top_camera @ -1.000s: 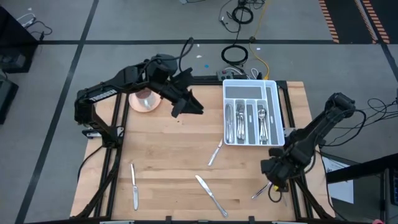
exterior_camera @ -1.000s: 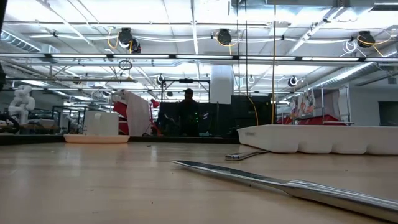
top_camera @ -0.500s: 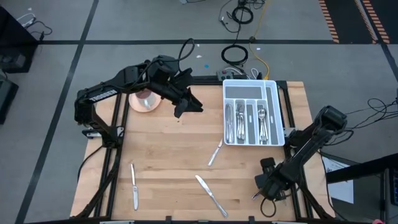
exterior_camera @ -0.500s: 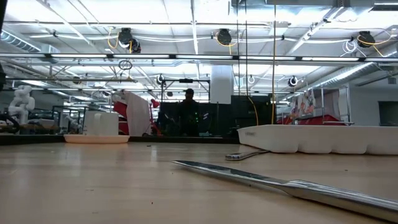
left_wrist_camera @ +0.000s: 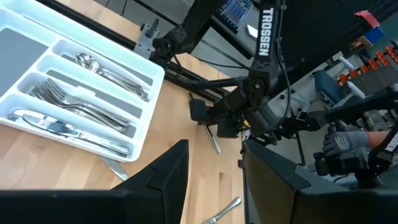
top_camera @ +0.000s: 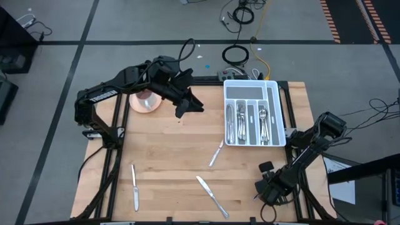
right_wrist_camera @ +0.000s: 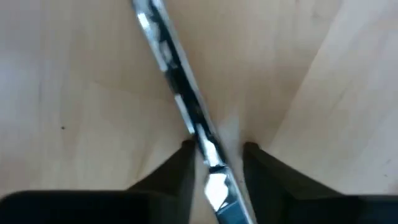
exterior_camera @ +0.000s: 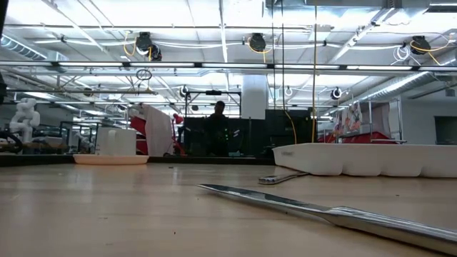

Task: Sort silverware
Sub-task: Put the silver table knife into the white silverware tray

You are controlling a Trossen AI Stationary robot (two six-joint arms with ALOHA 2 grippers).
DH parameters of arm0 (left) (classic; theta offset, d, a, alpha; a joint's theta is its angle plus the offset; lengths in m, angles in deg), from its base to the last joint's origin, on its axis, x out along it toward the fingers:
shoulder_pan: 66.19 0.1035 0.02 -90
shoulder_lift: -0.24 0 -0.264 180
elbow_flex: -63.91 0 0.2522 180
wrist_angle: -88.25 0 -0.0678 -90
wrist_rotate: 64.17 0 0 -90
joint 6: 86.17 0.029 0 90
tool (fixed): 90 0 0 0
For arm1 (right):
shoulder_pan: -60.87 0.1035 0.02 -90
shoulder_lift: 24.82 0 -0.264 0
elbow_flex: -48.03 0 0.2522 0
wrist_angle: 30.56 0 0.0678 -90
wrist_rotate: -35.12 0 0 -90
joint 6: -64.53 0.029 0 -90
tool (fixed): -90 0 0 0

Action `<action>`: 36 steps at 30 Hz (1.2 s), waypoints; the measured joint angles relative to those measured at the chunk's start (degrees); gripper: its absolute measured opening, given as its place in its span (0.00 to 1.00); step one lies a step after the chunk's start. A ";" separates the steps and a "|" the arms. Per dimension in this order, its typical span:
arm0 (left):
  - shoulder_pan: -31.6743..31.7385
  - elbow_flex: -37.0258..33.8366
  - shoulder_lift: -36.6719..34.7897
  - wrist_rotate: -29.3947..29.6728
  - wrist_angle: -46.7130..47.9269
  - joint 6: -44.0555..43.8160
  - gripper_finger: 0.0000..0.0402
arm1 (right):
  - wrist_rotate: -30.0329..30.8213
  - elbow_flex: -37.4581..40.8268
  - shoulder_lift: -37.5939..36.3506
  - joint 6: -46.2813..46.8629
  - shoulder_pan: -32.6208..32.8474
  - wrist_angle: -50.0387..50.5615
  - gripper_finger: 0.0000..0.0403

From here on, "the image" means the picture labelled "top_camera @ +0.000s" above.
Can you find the silver table knife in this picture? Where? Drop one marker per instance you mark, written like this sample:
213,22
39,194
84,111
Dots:
230,109
256,197
223,212
214,157
232,125
135,200
229,125

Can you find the white light bar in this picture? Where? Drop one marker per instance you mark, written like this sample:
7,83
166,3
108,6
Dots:
117,223
290,223

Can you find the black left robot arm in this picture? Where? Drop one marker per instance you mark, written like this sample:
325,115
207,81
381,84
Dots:
103,93

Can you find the white paper sheet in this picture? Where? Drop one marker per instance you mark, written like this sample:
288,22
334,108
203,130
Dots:
342,192

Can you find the black desk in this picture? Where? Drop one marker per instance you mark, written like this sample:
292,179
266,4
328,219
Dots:
359,171

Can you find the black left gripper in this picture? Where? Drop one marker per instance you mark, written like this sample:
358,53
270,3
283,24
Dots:
173,86

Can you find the silver spoon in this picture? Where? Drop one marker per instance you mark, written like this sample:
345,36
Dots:
265,126
267,134
265,139
262,134
267,120

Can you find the grey power strip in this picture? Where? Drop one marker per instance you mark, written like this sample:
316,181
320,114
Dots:
226,76

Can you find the silver fork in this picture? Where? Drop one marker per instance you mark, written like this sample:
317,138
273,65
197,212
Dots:
244,131
244,109
241,125
240,131
239,109
242,120

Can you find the dark monitor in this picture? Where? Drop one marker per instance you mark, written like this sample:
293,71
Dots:
396,187

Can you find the white plastic cutlery tray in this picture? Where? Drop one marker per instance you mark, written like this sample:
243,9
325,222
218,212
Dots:
243,92

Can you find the black floor box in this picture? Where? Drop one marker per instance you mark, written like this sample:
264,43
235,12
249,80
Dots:
6,100

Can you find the silver forks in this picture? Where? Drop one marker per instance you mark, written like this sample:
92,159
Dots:
263,114

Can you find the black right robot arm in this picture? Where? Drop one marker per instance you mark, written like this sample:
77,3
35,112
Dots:
312,150

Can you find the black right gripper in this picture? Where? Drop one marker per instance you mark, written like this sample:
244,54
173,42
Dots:
273,186

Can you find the red round object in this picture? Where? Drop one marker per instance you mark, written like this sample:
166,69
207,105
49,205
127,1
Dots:
380,223

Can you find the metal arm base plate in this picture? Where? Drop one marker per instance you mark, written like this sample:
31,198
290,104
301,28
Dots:
289,132
90,134

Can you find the black cabinet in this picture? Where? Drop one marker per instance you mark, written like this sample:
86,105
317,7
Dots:
12,37

